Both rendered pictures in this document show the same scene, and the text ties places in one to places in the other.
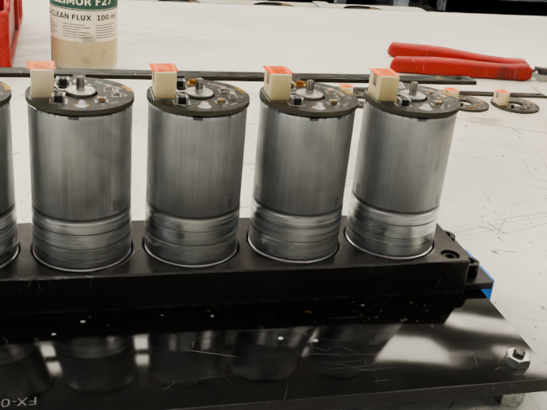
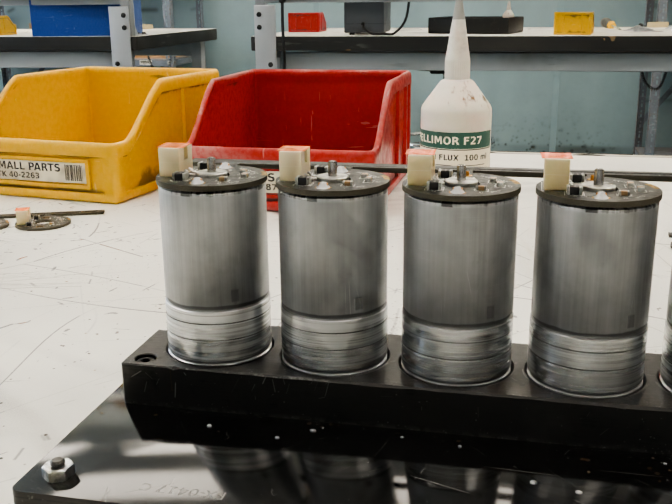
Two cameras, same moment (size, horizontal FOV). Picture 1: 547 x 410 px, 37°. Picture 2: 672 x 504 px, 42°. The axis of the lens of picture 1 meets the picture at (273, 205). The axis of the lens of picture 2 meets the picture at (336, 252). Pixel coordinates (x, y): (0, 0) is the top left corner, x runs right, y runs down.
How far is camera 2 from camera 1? 0.05 m
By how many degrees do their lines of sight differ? 28
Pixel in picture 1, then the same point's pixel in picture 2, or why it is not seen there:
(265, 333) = (516, 474)
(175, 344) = (401, 468)
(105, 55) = not seen: hidden behind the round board
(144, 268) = (388, 380)
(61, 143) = (300, 227)
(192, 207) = (442, 312)
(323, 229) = (612, 356)
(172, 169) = (420, 265)
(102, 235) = (343, 335)
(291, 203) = (567, 318)
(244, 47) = not seen: hidden behind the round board
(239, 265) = (501, 390)
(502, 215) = not seen: outside the picture
